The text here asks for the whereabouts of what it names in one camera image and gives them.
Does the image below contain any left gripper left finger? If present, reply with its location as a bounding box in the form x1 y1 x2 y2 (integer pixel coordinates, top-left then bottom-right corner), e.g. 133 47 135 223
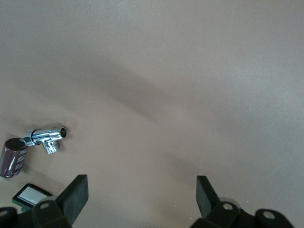
0 174 89 228

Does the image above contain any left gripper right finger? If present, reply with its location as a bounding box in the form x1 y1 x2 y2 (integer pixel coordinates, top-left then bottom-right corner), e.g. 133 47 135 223
196 175 300 228

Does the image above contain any square white push button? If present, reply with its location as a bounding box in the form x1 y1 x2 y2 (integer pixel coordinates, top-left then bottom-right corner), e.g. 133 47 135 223
11 183 53 213

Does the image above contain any chrome valve fitting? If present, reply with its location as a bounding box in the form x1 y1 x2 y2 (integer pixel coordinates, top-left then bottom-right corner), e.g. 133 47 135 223
23 123 68 155

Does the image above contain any dark brown capacitor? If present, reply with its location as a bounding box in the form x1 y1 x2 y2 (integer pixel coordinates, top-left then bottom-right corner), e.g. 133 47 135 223
0 138 27 178

